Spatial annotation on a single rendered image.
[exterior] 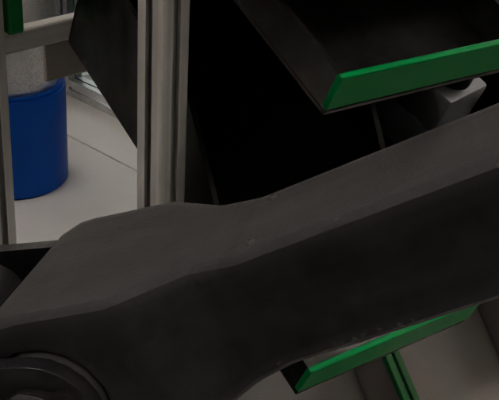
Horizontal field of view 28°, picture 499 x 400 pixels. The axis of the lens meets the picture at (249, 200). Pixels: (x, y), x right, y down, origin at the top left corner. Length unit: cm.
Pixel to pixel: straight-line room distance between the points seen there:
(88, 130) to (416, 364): 98
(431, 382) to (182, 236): 51
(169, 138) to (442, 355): 34
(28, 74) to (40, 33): 69
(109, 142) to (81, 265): 131
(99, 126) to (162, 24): 116
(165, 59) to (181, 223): 23
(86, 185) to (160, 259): 120
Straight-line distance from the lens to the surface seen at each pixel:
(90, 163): 153
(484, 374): 81
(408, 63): 47
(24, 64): 136
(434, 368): 78
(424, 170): 24
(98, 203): 141
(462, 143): 25
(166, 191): 54
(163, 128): 53
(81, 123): 167
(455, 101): 67
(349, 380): 71
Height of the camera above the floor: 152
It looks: 27 degrees down
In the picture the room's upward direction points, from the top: 4 degrees clockwise
